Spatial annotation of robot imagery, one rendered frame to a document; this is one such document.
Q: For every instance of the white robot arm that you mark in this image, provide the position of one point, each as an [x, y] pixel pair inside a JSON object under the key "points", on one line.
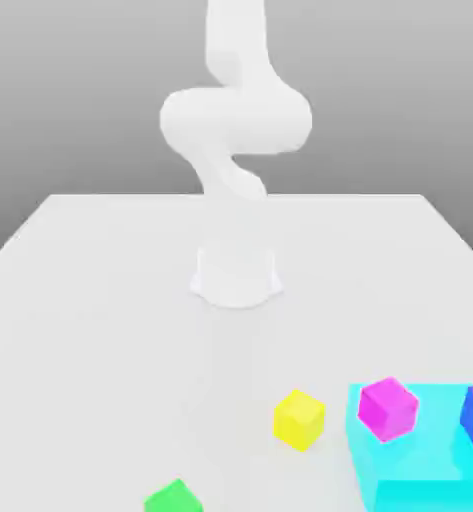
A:
{"points": [[236, 120]]}

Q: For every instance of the small yellow cube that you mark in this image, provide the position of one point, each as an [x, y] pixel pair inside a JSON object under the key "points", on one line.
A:
{"points": [[299, 420]]}

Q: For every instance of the small magenta cube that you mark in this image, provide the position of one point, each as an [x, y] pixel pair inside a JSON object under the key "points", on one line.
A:
{"points": [[387, 410]]}

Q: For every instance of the small green cube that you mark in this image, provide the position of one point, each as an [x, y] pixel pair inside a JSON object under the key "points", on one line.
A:
{"points": [[174, 499]]}

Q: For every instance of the large cyan box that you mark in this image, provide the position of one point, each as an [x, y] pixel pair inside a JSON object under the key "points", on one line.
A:
{"points": [[420, 472]]}

